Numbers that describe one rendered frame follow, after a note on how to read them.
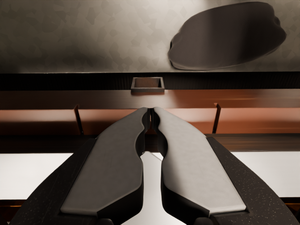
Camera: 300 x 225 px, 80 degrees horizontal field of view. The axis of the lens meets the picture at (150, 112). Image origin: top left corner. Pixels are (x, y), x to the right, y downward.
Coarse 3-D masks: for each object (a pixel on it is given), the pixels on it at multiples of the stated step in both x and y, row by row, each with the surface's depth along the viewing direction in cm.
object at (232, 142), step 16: (0, 144) 24; (16, 144) 24; (32, 144) 24; (48, 144) 24; (64, 144) 24; (80, 144) 24; (224, 144) 23; (240, 144) 23; (256, 144) 23; (272, 144) 23; (288, 144) 23
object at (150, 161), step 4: (144, 152) 22; (148, 152) 22; (144, 156) 22; (148, 156) 22; (152, 156) 22; (144, 160) 23; (148, 160) 23; (152, 160) 23; (156, 160) 23; (160, 160) 23; (144, 164) 23; (148, 164) 23; (152, 164) 23; (156, 164) 23; (160, 164) 23; (144, 168) 24; (148, 168) 24; (152, 168) 24
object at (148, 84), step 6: (138, 78) 31; (144, 78) 31; (150, 78) 31; (156, 78) 31; (132, 84) 28; (138, 84) 31; (144, 84) 31; (150, 84) 31; (156, 84) 31; (162, 84) 28; (132, 90) 27; (138, 90) 27; (144, 90) 27; (150, 90) 27; (156, 90) 27; (162, 90) 27
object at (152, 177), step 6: (156, 168) 24; (144, 174) 24; (150, 174) 24; (156, 174) 24; (144, 180) 25; (150, 180) 25; (156, 180) 25; (144, 186) 25; (150, 186) 25; (156, 186) 25; (144, 192) 26; (150, 192) 26; (156, 192) 26
